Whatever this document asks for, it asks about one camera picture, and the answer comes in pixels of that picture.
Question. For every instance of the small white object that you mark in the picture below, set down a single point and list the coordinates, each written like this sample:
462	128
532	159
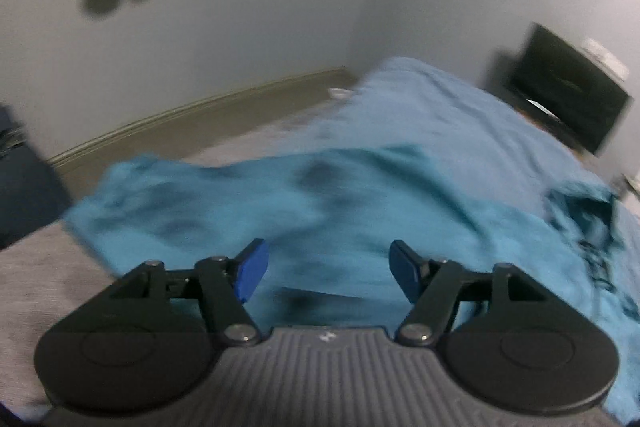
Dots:
341	93

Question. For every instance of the teal shirt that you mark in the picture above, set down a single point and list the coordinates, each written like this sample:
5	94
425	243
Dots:
325	207

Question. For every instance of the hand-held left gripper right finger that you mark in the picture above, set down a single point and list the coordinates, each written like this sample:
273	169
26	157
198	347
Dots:
405	269

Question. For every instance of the grey bed sheet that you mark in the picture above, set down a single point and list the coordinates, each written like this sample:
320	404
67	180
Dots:
40	297

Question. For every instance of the light blue blanket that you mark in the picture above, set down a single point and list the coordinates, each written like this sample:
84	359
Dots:
450	132

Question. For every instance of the black television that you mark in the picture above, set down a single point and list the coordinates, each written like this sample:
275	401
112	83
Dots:
565	92

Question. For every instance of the person's leg in dark pants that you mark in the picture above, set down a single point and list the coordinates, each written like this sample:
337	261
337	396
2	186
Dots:
27	187

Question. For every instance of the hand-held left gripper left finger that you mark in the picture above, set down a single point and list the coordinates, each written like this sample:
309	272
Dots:
252	268

